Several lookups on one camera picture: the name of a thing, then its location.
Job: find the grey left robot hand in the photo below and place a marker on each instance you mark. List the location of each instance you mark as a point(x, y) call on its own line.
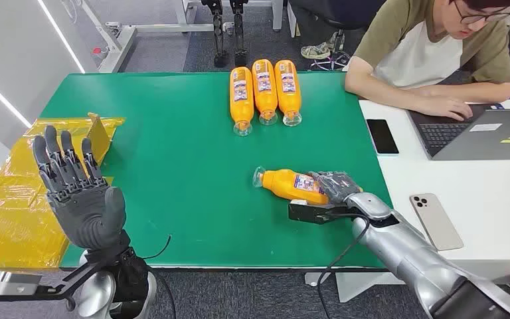
point(83, 211)

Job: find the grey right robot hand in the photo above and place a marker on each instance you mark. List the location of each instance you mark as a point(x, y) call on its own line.
point(336, 185)

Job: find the orange bottle with label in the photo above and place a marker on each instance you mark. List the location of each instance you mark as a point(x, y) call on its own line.
point(241, 94)
point(287, 86)
point(286, 182)
point(264, 88)

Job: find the black smartphone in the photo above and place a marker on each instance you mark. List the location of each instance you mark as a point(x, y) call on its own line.
point(382, 136)

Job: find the yellow taped cardboard box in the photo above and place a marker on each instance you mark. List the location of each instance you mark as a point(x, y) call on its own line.
point(13, 198)

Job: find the beige smartphone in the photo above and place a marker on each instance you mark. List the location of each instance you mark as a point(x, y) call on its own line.
point(435, 222)

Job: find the green table mat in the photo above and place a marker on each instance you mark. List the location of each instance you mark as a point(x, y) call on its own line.
point(193, 176)

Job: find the white desk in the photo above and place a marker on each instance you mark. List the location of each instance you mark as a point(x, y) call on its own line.
point(457, 185)

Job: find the office chair base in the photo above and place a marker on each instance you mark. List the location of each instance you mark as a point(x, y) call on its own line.
point(336, 59)

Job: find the grey laptop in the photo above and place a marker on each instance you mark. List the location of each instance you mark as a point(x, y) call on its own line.
point(479, 138)

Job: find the person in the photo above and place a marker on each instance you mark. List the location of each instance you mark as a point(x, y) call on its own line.
point(325, 17)

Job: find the black robot leg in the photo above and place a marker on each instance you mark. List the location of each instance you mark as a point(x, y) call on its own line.
point(239, 31)
point(218, 31)

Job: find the black glasses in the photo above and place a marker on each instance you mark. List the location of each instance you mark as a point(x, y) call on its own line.
point(479, 16)

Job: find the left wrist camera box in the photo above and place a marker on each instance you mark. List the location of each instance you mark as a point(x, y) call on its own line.
point(4, 284)

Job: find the white metal stand frame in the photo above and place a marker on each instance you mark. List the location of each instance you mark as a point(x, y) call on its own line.
point(118, 44)

